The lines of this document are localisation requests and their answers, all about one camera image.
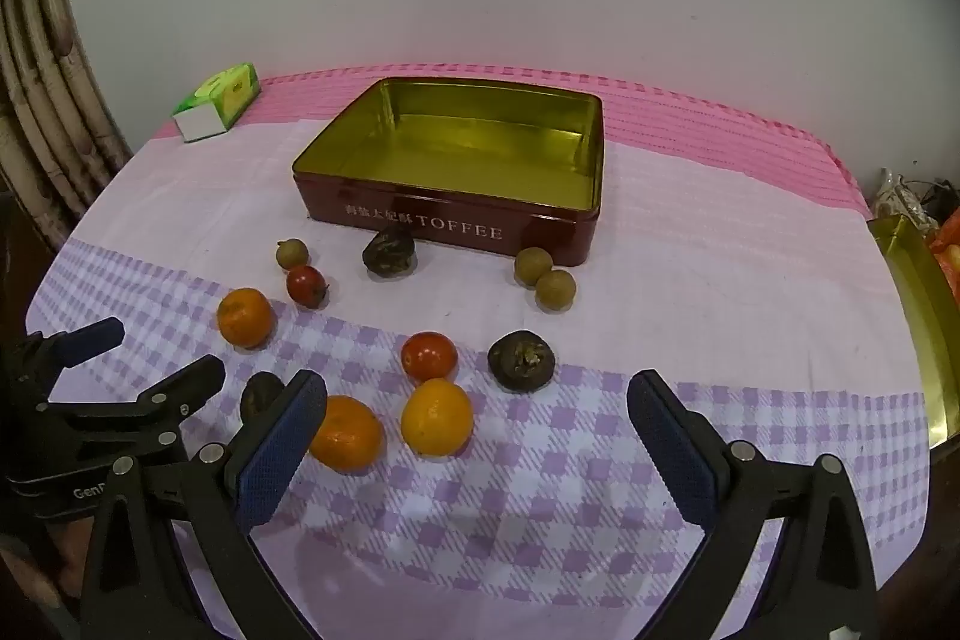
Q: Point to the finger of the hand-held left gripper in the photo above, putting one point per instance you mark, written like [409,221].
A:
[180,392]
[94,338]

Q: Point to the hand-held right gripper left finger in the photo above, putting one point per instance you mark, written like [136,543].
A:
[281,452]

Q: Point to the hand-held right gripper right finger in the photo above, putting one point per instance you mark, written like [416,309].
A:
[675,452]

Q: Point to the dark wrinkled passion fruit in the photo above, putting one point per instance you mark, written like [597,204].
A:
[388,251]
[521,361]
[259,396]

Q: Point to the orange mandarin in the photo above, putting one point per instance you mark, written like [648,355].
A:
[436,417]
[351,434]
[245,317]

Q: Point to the red tomato with calyx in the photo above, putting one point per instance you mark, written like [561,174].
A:
[305,285]

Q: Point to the smooth red tomato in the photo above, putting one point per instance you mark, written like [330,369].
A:
[429,356]

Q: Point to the brown longan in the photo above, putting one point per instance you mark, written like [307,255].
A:
[292,254]
[533,266]
[556,290]

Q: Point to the dark red tin box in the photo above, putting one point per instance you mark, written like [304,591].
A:
[450,153]

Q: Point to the pink purple checked tablecloth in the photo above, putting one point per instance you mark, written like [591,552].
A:
[675,235]

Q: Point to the rattan chair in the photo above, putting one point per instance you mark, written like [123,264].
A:
[45,85]

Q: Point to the green tissue box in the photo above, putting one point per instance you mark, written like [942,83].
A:
[225,93]

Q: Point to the gold tin lid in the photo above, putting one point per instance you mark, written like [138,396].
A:
[922,310]

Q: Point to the white plastic bag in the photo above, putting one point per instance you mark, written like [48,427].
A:
[892,194]

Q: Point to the orange plastic bag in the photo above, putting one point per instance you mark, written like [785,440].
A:
[949,250]

